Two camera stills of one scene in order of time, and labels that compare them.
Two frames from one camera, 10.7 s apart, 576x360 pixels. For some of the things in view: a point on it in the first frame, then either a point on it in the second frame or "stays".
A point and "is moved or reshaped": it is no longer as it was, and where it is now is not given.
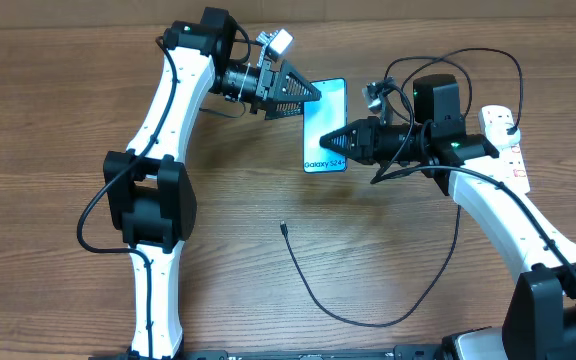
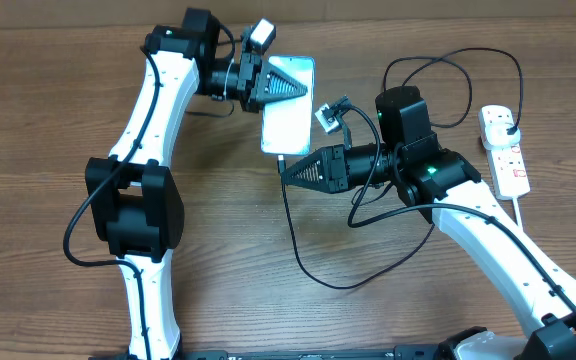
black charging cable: x=429 y=292 to x=428 y=60
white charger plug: x=498 y=134 stays
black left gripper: x=273 y=85 stays
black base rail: x=422 y=352 stays
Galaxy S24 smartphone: x=321 y=117 is moved or reshaped
